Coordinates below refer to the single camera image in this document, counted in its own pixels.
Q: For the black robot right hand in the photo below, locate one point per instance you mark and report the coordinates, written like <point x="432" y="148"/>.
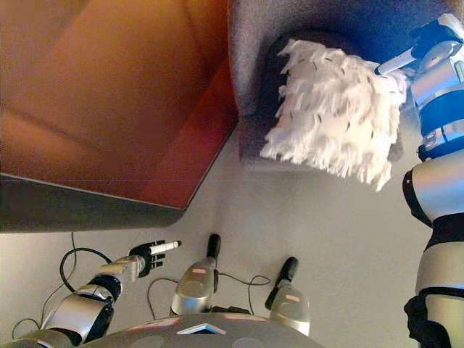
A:
<point x="431" y="34"/>

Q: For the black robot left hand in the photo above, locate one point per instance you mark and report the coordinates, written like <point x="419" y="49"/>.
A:
<point x="148" y="255"/>

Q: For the white shaggy pillow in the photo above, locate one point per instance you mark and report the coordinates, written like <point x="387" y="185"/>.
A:
<point x="333" y="112"/>

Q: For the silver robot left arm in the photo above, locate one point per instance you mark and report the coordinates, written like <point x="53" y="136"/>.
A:
<point x="79" y="311"/>

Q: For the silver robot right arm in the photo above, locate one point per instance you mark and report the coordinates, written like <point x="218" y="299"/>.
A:
<point x="438" y="188"/>

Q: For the silver robot left leg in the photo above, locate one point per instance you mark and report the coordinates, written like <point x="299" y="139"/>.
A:
<point x="194" y="286"/>

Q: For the silver robot leg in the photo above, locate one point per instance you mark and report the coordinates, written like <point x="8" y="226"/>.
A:
<point x="194" y="286"/>
<point x="290" y="304"/>

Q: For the black robot left foot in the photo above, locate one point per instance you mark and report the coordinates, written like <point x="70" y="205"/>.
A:
<point x="214" y="246"/>

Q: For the black robot foot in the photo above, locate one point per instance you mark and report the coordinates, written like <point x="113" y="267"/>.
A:
<point x="289" y="268"/>
<point x="214" y="246"/>

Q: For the grey robot torso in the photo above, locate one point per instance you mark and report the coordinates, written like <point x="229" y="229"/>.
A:
<point x="203" y="337"/>

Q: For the black robot right foot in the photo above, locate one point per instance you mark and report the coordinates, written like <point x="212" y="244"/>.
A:
<point x="289" y="268"/>

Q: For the silver robot right leg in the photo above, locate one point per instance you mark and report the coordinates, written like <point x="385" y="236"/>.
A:
<point x="290" y="304"/>

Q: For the brown wooden cabinet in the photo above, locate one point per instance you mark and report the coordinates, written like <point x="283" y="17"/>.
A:
<point x="108" y="108"/>

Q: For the grey fabric armchair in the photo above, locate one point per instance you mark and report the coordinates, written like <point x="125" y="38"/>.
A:
<point x="250" y="54"/>

